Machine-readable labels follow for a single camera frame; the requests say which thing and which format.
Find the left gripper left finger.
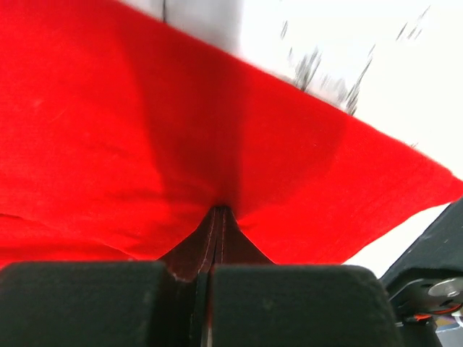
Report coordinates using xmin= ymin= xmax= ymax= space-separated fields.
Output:
xmin=1 ymin=208 xmax=220 ymax=346

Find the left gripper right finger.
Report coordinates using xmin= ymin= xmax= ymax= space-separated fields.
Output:
xmin=204 ymin=207 xmax=402 ymax=346

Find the red t shirt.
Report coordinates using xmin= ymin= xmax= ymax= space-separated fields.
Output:
xmin=1 ymin=1 xmax=462 ymax=265

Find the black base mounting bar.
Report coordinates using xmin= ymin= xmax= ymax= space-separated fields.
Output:
xmin=381 ymin=200 xmax=462 ymax=346

